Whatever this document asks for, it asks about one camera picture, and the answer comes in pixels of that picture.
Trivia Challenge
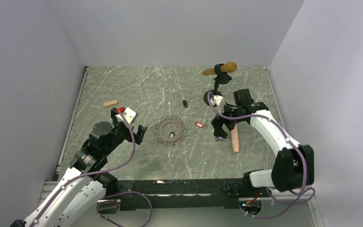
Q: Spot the tan wooden block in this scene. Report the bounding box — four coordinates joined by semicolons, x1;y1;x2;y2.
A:
103;99;118;107

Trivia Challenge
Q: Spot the red key tag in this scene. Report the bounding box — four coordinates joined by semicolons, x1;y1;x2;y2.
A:
195;122;204;128

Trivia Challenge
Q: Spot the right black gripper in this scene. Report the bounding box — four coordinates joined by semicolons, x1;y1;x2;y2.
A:
211;102;245;139

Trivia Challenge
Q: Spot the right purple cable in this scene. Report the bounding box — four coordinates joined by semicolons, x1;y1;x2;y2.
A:
207;91;316;220

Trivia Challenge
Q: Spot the pink wooden cylinder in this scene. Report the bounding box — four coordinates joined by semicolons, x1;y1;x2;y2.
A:
230;124;240;153

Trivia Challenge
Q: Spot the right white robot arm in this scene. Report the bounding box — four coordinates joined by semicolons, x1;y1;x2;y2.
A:
206;89;314;197

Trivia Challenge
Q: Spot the small black cylinder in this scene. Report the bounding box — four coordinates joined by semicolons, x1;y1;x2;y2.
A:
182;100;188;108

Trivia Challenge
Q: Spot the black microphone stand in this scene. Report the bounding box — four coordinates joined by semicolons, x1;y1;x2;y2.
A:
203;72;232;105

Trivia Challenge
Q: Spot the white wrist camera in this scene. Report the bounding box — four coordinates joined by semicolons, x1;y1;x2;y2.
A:
209;96;226;114
115;107;138;124

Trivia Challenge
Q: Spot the black base frame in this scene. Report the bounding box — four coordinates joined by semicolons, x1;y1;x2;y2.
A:
86;178;273;211

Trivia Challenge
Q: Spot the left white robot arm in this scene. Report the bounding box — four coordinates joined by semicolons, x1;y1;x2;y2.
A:
11;107;147;227

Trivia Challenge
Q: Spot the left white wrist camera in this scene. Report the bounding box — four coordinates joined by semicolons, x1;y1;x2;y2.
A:
115;107;138;124

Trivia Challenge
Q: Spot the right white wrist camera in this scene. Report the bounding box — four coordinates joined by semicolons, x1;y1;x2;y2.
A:
209;96;226;114

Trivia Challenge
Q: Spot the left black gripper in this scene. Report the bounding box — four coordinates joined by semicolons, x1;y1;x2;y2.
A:
104;109;147;156

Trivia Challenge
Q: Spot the blue key tag with key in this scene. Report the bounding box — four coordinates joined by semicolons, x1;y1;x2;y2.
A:
215;136;226;142

